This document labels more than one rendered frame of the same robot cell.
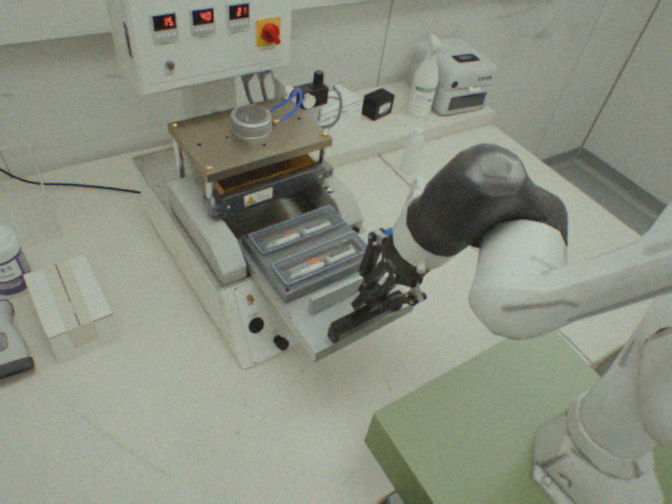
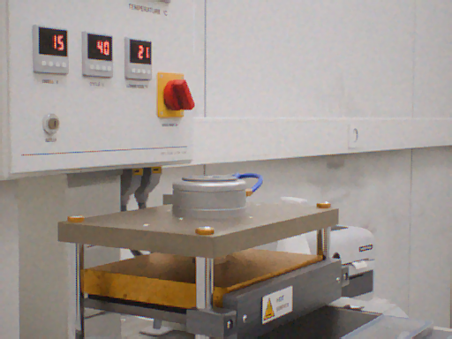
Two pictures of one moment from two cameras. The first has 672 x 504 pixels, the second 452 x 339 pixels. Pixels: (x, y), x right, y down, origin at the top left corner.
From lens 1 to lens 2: 65 cm
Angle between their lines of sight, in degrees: 44
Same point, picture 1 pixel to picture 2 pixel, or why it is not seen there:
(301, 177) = (320, 274)
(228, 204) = (244, 312)
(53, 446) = not seen: outside the picture
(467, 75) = (346, 244)
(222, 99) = not seen: hidden behind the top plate
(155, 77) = (30, 141)
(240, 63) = (139, 142)
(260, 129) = (241, 191)
